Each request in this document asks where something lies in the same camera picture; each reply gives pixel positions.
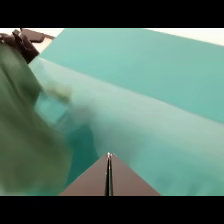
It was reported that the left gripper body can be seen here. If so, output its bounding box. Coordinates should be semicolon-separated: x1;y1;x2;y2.
11;29;41;65

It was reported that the green T-shirt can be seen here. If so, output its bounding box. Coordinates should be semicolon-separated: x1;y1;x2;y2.
0;42;101;197

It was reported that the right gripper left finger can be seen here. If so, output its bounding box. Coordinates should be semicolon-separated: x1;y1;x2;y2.
59;152;110;197

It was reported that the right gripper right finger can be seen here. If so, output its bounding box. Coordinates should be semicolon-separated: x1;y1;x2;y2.
109;152;161;197

